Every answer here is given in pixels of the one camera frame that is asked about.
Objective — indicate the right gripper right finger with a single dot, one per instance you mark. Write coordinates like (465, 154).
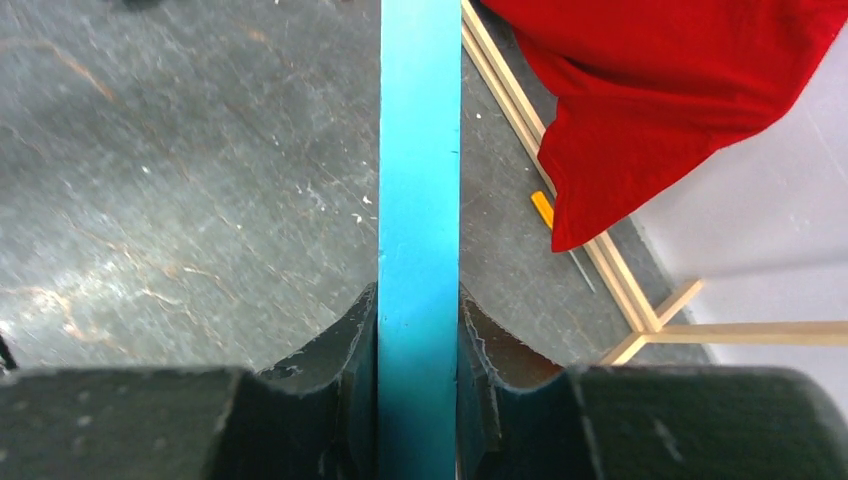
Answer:
(522, 416)

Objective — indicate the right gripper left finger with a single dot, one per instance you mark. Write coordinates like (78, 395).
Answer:
(312, 415)

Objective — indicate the yellow handled screwdriver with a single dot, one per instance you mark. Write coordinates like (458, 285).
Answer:
(546, 212)

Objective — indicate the red shirt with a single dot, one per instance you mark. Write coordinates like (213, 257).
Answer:
(646, 91)

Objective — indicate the wooden clothes rack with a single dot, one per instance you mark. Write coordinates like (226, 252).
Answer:
(648, 325)

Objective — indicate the blue picture frame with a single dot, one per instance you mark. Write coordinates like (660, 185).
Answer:
(418, 237)

